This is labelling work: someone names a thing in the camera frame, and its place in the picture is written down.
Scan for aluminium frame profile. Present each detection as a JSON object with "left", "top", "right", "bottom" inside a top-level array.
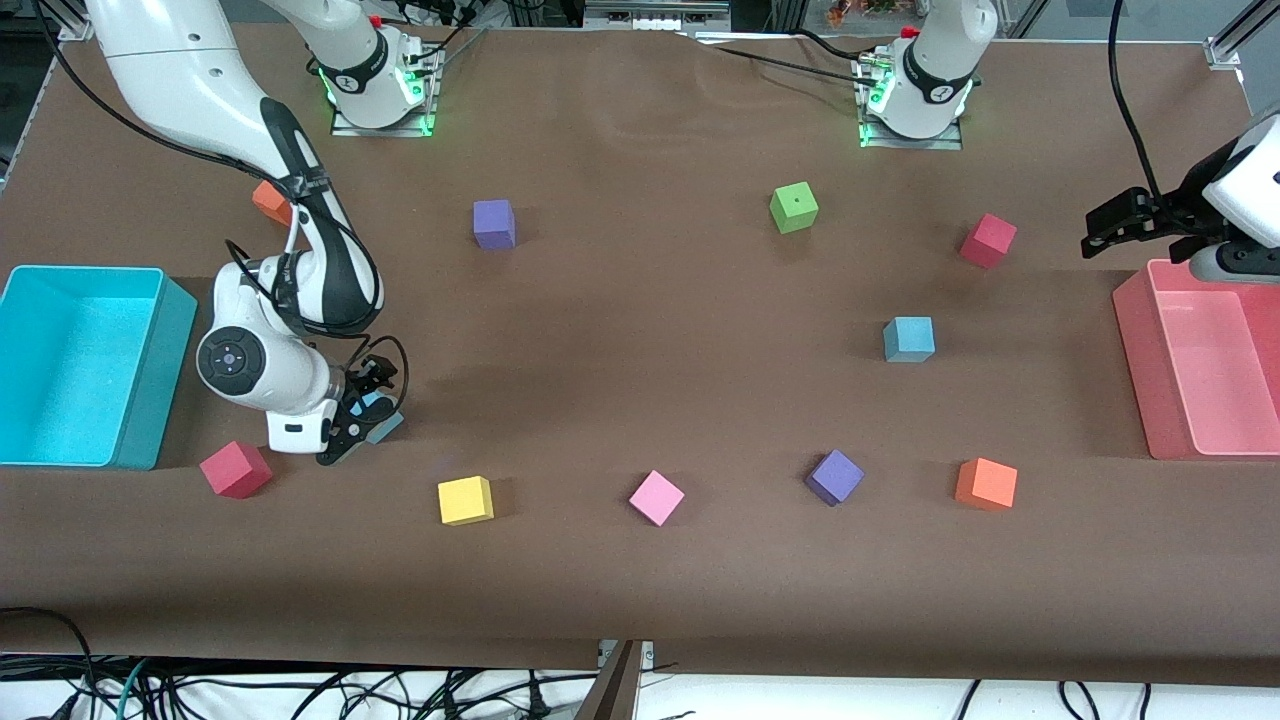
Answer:
[{"left": 1205, "top": 0, "right": 1280, "bottom": 71}]

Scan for pink plastic bin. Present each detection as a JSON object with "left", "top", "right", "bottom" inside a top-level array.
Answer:
[{"left": 1112, "top": 258, "right": 1280, "bottom": 462}]

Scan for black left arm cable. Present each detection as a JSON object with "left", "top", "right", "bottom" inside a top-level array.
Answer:
[{"left": 1106, "top": 0, "right": 1167, "bottom": 197}]

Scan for green foam cube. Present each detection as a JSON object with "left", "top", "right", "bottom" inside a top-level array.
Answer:
[{"left": 769, "top": 181, "right": 820, "bottom": 235}]

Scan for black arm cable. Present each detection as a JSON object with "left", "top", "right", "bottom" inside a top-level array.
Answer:
[
  {"left": 1106, "top": 0, "right": 1167, "bottom": 197},
  {"left": 33, "top": 0, "right": 409, "bottom": 421}
]

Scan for dark metal bar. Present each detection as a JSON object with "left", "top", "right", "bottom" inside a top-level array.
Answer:
[{"left": 574, "top": 640, "right": 642, "bottom": 720}]

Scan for orange foam cube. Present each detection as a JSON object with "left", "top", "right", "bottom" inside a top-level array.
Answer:
[
  {"left": 954, "top": 457, "right": 1019, "bottom": 512},
  {"left": 252, "top": 180, "right": 297, "bottom": 228}
]

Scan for purple foam cube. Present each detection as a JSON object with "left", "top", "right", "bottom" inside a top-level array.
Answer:
[
  {"left": 472, "top": 199, "right": 517, "bottom": 251},
  {"left": 805, "top": 449, "right": 866, "bottom": 507}
]

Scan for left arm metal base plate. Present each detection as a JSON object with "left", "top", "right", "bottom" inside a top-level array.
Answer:
[{"left": 856, "top": 55, "right": 966, "bottom": 151}]

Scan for grey equipment box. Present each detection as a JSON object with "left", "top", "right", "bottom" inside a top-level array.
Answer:
[{"left": 585, "top": 0, "right": 732, "bottom": 31}]

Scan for light blue foam cube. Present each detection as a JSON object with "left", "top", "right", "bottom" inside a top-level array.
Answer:
[
  {"left": 358, "top": 393, "right": 406, "bottom": 445},
  {"left": 883, "top": 316, "right": 937, "bottom": 363}
]

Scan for yellow foam cube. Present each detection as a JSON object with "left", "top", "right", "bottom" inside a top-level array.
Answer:
[{"left": 437, "top": 475, "right": 495, "bottom": 526}]

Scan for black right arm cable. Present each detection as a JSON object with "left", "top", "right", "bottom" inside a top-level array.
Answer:
[{"left": 33, "top": 0, "right": 409, "bottom": 421}]

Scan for black looped cable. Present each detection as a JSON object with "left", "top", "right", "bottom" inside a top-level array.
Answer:
[{"left": 0, "top": 606, "right": 97, "bottom": 720}]

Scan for brown table cloth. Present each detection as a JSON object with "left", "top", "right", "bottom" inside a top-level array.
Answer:
[{"left": 0, "top": 18, "right": 1280, "bottom": 691}]

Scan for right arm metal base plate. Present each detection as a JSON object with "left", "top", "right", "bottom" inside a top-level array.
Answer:
[{"left": 330, "top": 45, "right": 441, "bottom": 138}]

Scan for red foam cube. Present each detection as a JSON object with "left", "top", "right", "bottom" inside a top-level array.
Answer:
[
  {"left": 199, "top": 440, "right": 274, "bottom": 499},
  {"left": 959, "top": 212, "right": 1018, "bottom": 269}
]

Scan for pink foam cube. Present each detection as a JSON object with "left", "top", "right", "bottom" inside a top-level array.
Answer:
[{"left": 628, "top": 469, "right": 686, "bottom": 527}]

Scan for cyan plastic bin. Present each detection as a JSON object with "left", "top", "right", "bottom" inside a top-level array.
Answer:
[{"left": 0, "top": 265, "right": 199, "bottom": 471}]

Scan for teal cable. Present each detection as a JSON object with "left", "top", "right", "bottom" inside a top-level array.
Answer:
[{"left": 116, "top": 657, "right": 153, "bottom": 720}]

